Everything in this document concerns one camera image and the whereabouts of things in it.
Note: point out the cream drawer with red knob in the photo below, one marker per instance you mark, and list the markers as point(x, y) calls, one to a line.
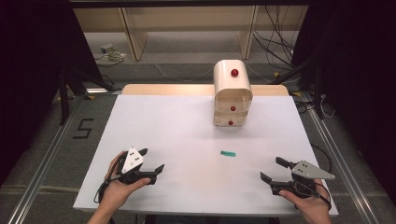
point(225, 108)
point(222, 121)

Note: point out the small green object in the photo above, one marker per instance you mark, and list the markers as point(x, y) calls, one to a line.
point(228, 153)

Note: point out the cream drawer cabinet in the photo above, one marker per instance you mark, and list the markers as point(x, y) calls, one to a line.
point(230, 82)

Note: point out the grey power adapter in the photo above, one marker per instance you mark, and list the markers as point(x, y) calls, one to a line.
point(106, 48)

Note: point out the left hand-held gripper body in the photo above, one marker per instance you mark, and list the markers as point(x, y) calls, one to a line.
point(132, 160)

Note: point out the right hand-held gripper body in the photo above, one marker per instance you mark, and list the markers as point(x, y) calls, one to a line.
point(306, 186)

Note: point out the person's right hand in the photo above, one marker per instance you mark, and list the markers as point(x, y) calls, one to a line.
point(313, 210)

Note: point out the black curtain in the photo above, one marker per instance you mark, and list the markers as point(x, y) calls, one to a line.
point(361, 77)
point(28, 77)

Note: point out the person's left hand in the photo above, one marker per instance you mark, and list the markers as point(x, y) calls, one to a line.
point(116, 193)

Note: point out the aluminium rail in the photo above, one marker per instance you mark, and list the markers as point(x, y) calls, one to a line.
point(339, 161)
point(40, 168)

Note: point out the black metal stand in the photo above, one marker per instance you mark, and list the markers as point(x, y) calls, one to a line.
point(63, 99)
point(317, 93)

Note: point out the wooden table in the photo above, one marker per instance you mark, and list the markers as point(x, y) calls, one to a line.
point(174, 89)

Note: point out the light wooden desk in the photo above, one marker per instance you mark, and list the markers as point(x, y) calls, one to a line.
point(186, 18)

